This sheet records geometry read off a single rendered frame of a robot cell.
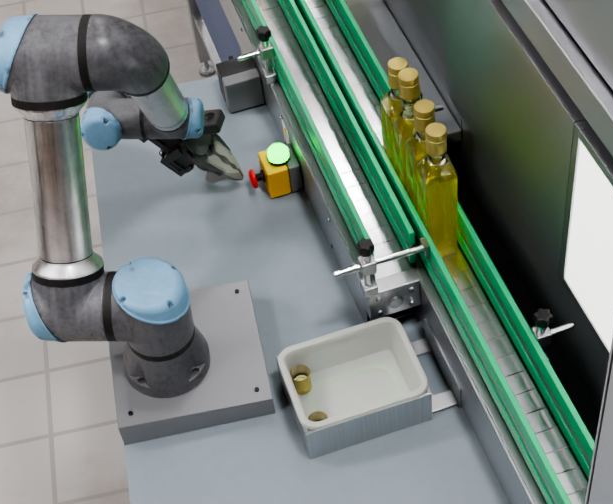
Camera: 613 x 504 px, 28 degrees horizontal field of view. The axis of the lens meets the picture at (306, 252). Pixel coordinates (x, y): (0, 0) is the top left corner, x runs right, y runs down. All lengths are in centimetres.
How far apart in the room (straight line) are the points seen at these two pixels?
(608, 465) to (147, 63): 113
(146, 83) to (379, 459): 73
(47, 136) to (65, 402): 136
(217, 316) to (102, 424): 96
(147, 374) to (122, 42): 58
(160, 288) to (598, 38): 79
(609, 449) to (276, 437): 123
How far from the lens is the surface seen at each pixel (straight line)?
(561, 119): 178
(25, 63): 186
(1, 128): 391
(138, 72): 187
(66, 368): 322
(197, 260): 236
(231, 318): 219
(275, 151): 239
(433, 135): 195
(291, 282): 229
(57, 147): 191
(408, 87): 202
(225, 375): 212
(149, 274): 198
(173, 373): 207
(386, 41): 257
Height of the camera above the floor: 252
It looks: 49 degrees down
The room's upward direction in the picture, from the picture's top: 8 degrees counter-clockwise
